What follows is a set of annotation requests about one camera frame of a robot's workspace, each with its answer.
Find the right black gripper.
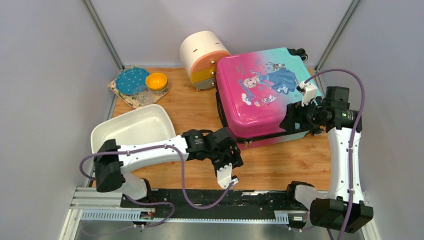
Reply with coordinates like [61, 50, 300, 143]
[279, 96, 328, 133]

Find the pink and teal kids suitcase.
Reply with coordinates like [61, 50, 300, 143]
[215, 47, 325, 149]

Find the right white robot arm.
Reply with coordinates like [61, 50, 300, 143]
[280, 86, 374, 234]

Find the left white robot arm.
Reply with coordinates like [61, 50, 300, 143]
[93, 127, 244, 208]

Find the white plastic basin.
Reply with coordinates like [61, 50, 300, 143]
[90, 104, 176, 153]

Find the yellow bowl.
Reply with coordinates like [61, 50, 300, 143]
[145, 72, 168, 92]

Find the clear glass cup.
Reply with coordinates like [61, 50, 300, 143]
[133, 85, 155, 106]

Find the round pastel drawer cabinet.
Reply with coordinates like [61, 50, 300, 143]
[179, 30, 230, 92]

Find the floral patterned placemat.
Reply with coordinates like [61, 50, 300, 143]
[108, 65, 169, 109]

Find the blue polka dot plate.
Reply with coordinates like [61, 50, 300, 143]
[115, 67, 150, 95]

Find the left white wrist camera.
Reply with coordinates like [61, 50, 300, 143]
[216, 163, 240, 189]

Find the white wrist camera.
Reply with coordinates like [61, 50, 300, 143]
[216, 163, 240, 189]
[296, 81, 318, 107]

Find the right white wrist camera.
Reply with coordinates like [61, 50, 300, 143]
[296, 81, 318, 107]

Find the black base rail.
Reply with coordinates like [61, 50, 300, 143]
[120, 188, 309, 229]

